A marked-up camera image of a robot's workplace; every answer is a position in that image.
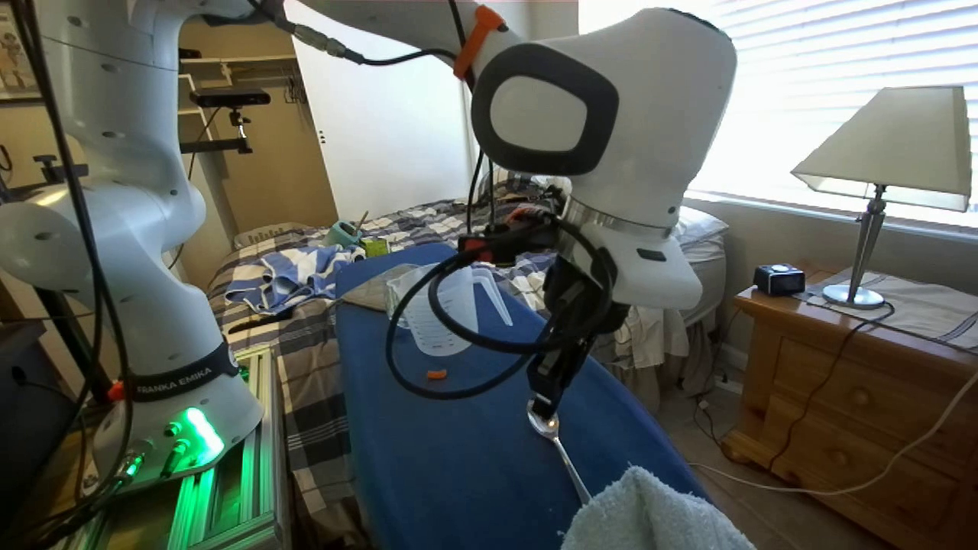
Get white terry towel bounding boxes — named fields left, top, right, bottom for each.
left=559, top=463, right=758, bottom=550

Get white window blinds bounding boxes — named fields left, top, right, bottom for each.
left=579, top=0, right=978, bottom=224

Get orange cable strap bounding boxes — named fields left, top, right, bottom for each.
left=453, top=4, right=506, bottom=85

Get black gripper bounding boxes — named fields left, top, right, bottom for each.
left=527, top=249, right=631, bottom=418

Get white pillow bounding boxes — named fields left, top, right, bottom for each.
left=667, top=203, right=731, bottom=257

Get translucent plastic measuring cup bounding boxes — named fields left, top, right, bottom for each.
left=384, top=257, right=516, bottom=361

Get beige flat mat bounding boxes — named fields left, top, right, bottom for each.
left=813, top=270, right=978, bottom=356

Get silver metal spoon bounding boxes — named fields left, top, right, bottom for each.
left=527, top=396, right=595, bottom=508

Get bed with plaid blanket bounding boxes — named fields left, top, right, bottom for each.
left=208, top=196, right=731, bottom=550

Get black stereo camera bar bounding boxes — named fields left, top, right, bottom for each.
left=190, top=85, right=276, bottom=110

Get small teal object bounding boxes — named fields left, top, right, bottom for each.
left=330, top=217, right=392, bottom=257

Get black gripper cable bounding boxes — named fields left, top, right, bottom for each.
left=381, top=150, right=576, bottom=404

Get blue crumpled cloth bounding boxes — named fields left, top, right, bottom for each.
left=224, top=241, right=354, bottom=316

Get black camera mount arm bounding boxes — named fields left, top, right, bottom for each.
left=177, top=105, right=256, bottom=160

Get blue ironing board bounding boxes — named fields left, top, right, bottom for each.
left=334, top=237, right=716, bottom=550

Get table lamp with beige shade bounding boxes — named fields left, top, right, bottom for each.
left=789, top=83, right=976, bottom=311

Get white power cord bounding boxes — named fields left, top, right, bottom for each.
left=701, top=377, right=978, bottom=500

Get aluminium robot base platform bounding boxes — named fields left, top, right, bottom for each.
left=58, top=346, right=293, bottom=550

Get wooden nightstand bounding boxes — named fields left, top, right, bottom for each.
left=723, top=270, right=978, bottom=550

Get beige quilted pot holder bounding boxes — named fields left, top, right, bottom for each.
left=339, top=267, right=423, bottom=311

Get small black alarm clock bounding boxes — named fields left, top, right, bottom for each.
left=751, top=263, right=806, bottom=298

